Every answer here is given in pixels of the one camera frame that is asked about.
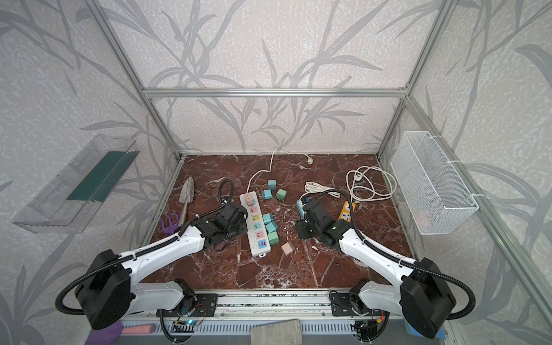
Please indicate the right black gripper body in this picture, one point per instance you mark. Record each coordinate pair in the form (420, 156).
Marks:
(305, 230)

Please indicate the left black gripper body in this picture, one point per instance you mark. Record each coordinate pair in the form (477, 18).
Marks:
(240, 229)

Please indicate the blue power strip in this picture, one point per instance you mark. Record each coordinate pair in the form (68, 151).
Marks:
(299, 205)

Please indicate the white multicolour power strip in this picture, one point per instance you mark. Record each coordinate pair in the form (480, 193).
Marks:
(256, 231)

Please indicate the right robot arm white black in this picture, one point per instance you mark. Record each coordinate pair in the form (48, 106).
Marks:
(416, 290)

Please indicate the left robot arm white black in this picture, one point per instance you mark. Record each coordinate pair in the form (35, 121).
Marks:
(113, 286)

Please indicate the orange power strip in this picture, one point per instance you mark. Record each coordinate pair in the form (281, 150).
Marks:
(347, 211)

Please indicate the green plug cube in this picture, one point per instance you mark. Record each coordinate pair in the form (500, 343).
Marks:
(273, 238)
(281, 195)

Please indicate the metal garden trowel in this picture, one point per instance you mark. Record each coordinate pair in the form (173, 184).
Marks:
(186, 197)

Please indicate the purple pink hand rake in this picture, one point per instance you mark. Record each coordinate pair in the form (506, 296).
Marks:
(169, 223)

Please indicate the grey sponge block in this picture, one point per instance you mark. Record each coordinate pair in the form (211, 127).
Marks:
(281, 333)

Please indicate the purple pink brush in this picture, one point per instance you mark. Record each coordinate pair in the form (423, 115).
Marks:
(111, 333)

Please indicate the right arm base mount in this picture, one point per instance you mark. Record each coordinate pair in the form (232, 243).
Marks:
(343, 305)

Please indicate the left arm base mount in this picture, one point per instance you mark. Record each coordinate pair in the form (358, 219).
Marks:
(200, 306)

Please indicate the white wire mesh basket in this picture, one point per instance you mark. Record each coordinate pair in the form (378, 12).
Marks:
(437, 197)

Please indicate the clear plastic wall tray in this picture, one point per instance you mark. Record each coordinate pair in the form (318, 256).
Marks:
(69, 202)

